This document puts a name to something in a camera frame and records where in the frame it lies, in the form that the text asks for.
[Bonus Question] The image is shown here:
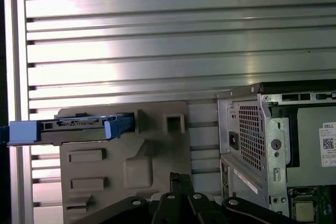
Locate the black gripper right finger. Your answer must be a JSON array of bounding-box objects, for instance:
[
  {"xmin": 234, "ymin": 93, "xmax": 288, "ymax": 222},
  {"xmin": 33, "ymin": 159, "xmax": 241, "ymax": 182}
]
[{"xmin": 178, "ymin": 173, "xmax": 297, "ymax": 224}]

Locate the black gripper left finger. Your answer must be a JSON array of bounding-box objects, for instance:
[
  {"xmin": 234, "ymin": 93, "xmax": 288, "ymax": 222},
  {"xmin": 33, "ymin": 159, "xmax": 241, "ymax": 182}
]
[{"xmin": 86, "ymin": 172, "xmax": 185, "ymax": 224}]

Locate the hard disk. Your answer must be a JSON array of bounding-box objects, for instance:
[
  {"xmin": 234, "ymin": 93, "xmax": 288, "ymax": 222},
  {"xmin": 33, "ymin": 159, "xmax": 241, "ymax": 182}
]
[{"xmin": 0, "ymin": 112, "xmax": 132, "ymax": 147}]

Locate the grey plastic parts rack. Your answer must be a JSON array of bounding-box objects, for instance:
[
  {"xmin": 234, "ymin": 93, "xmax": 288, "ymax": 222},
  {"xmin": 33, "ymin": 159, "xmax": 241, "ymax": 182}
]
[{"xmin": 55, "ymin": 100, "xmax": 192, "ymax": 224}]

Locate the silver CPU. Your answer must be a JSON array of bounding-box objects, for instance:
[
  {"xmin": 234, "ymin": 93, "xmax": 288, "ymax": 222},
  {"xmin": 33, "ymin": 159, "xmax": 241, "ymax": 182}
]
[{"xmin": 293, "ymin": 200, "xmax": 316, "ymax": 221}]

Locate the black open PC case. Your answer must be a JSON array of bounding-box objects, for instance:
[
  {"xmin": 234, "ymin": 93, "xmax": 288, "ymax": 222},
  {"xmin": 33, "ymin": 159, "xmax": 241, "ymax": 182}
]
[{"xmin": 215, "ymin": 79, "xmax": 336, "ymax": 224}]

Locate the green motherboard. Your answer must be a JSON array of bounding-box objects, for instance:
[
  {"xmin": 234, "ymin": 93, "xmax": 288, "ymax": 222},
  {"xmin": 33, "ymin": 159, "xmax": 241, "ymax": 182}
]
[{"xmin": 287, "ymin": 186, "xmax": 336, "ymax": 224}]

